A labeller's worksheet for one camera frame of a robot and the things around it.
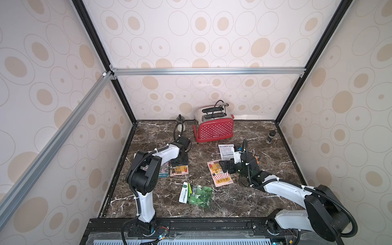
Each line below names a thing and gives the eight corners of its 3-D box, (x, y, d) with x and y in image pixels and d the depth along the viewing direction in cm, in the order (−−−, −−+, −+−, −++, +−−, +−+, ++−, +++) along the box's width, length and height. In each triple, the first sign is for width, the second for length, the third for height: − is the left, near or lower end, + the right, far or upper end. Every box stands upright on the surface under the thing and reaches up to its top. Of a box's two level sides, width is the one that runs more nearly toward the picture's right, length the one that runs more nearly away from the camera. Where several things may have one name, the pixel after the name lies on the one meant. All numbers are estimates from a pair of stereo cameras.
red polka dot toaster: (198, 146, 107) (198, 125, 91) (191, 127, 118) (190, 106, 102) (230, 138, 112) (236, 117, 95) (221, 121, 123) (224, 99, 107)
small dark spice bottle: (265, 143, 109) (270, 134, 102) (266, 138, 112) (270, 129, 105) (270, 144, 109) (275, 135, 101) (270, 139, 111) (276, 130, 104)
